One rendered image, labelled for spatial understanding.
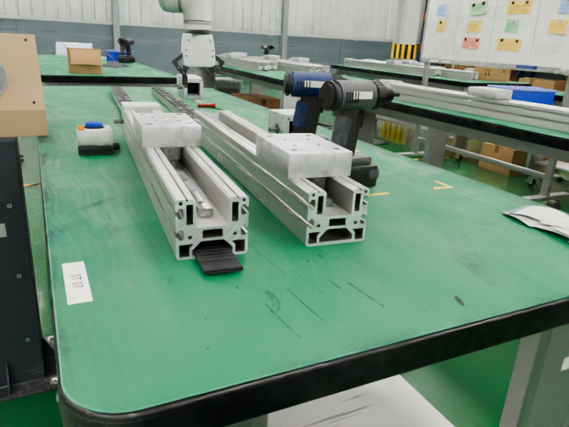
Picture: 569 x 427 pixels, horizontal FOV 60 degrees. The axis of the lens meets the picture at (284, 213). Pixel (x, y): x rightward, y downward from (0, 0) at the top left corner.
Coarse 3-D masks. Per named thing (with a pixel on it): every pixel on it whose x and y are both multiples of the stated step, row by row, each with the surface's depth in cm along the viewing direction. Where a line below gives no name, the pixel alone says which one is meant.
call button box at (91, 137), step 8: (88, 128) 119; (96, 128) 119; (104, 128) 120; (80, 136) 117; (88, 136) 117; (96, 136) 118; (104, 136) 119; (112, 136) 119; (80, 144) 117; (88, 144) 118; (96, 144) 118; (104, 144) 119; (112, 144) 120; (80, 152) 118; (88, 152) 118; (96, 152) 119; (104, 152) 120; (112, 152) 120
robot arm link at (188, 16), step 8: (184, 0) 145; (192, 0) 145; (200, 0) 145; (208, 0) 147; (184, 8) 147; (192, 8) 146; (200, 8) 146; (208, 8) 148; (184, 16) 148; (192, 16) 146; (200, 16) 147; (208, 16) 148
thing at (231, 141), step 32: (224, 128) 115; (256, 128) 118; (224, 160) 113; (256, 160) 92; (256, 192) 93; (288, 192) 78; (320, 192) 71; (352, 192) 74; (288, 224) 79; (320, 224) 73; (352, 224) 75
